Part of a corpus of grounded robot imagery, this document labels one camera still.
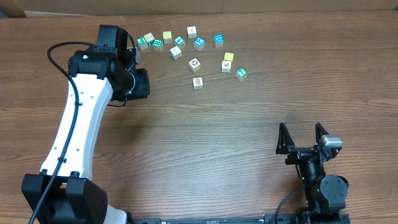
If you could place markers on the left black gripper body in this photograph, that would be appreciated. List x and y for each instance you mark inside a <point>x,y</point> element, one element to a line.
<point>140,87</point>

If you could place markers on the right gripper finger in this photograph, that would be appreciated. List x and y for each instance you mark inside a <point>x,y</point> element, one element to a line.
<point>320,133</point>
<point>285,144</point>

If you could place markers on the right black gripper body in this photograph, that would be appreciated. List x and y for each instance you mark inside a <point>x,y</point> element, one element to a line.
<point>299,155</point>

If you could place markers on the white block owl picture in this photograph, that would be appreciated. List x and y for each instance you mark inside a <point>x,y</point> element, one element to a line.
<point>197,83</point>

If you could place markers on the white block dark round picture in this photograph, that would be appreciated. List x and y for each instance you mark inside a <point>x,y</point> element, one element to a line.
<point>194,65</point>

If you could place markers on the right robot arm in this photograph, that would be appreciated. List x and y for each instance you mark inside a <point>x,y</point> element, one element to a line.
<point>325,194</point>

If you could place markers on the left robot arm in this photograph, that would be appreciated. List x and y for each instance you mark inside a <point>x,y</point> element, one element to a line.
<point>100,75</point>

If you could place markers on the green letter block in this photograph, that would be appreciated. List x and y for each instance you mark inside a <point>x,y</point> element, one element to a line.
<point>158,45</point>

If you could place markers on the green wheelchair symbol block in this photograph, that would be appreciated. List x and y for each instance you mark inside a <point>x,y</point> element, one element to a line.
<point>142,43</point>

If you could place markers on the white block blue side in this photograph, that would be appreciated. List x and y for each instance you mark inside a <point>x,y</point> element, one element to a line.
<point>175,52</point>

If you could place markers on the plain white lettered block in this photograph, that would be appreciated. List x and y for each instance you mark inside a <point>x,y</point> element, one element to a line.
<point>149,38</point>

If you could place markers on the yellow top block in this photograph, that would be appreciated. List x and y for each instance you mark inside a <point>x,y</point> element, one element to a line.
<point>167,37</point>

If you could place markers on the yellow block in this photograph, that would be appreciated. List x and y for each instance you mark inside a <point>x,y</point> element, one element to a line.
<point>167,37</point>
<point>228,56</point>

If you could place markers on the green number four block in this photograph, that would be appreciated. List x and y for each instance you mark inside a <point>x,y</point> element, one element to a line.
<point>179,41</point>

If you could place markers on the blue letter P block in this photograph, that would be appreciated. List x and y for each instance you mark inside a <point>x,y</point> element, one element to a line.
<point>199,43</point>

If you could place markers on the white block top row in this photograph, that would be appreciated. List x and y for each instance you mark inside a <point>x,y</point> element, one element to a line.
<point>192,32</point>

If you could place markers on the green number seven block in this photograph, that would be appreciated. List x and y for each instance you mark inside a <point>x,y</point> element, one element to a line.
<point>241,74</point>

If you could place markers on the white block red picture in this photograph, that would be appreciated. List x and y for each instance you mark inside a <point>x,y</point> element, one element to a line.
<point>226,66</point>

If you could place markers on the blue picture block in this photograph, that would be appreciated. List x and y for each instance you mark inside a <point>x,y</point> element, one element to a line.
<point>218,40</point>

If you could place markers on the yellow block right side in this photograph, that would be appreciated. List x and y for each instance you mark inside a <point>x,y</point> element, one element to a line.
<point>228,56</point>

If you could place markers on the cardboard backboard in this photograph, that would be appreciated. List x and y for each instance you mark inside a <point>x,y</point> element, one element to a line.
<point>22,8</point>

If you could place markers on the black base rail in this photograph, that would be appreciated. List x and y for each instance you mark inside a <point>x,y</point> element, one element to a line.
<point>265,219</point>

